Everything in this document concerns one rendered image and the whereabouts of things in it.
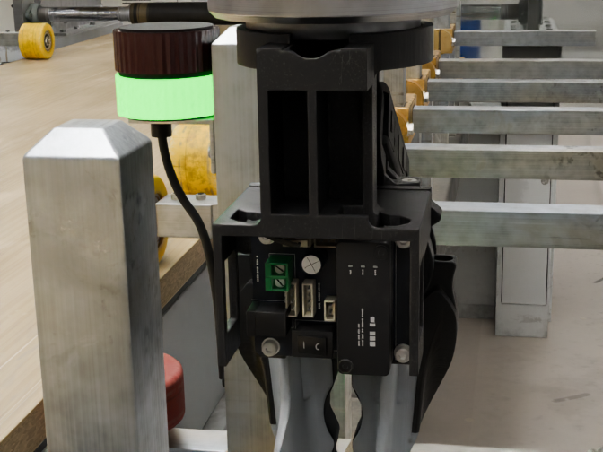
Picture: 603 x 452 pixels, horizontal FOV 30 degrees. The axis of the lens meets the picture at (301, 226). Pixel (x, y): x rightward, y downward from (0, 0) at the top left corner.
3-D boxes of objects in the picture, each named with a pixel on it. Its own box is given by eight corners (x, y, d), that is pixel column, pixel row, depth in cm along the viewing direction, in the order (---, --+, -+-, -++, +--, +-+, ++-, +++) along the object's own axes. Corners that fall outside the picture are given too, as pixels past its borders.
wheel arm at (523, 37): (594, 44, 234) (595, 27, 233) (595, 46, 230) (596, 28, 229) (355, 45, 243) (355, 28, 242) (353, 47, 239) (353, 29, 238)
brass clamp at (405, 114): (421, 131, 147) (421, 93, 146) (412, 152, 134) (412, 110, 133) (373, 131, 148) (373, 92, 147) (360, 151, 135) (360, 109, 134)
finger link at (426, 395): (337, 431, 46) (336, 226, 43) (344, 412, 47) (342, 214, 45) (454, 438, 45) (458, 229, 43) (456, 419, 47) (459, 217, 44)
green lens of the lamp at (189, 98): (233, 103, 67) (232, 65, 66) (207, 120, 61) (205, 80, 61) (136, 102, 68) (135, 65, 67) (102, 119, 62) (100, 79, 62)
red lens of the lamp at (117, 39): (231, 61, 66) (231, 23, 66) (205, 74, 60) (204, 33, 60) (135, 61, 67) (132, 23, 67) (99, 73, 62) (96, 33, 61)
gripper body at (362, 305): (209, 384, 40) (194, 39, 37) (261, 304, 48) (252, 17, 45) (427, 395, 38) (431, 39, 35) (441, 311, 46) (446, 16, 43)
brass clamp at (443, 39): (458, 47, 242) (458, 23, 241) (454, 55, 229) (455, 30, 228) (429, 47, 243) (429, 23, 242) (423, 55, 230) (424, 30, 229)
